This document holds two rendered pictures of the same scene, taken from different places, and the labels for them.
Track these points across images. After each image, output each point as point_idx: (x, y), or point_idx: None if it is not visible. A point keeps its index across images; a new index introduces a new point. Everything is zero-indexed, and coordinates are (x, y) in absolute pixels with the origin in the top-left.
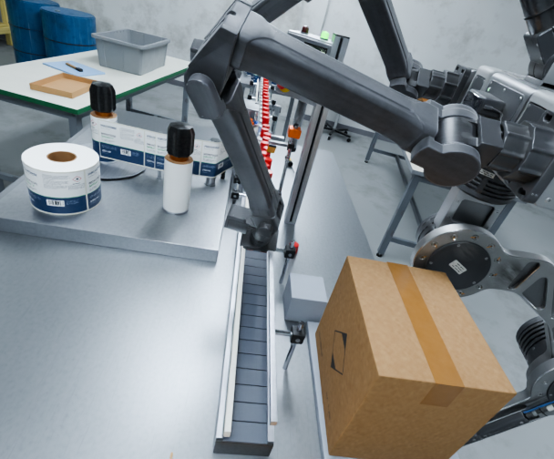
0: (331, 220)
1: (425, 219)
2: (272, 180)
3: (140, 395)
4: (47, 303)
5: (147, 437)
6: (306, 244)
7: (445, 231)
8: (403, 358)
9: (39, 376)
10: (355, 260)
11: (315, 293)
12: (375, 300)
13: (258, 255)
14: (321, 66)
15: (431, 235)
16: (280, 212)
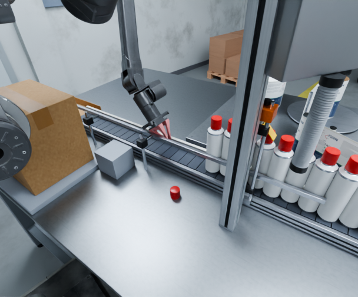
0: (216, 290)
1: (19, 129)
2: None
3: (128, 111)
4: (186, 101)
5: (113, 110)
6: (178, 214)
7: None
8: (20, 84)
9: None
10: (66, 96)
11: (105, 149)
12: (42, 90)
13: (169, 152)
14: None
15: (10, 100)
16: (126, 78)
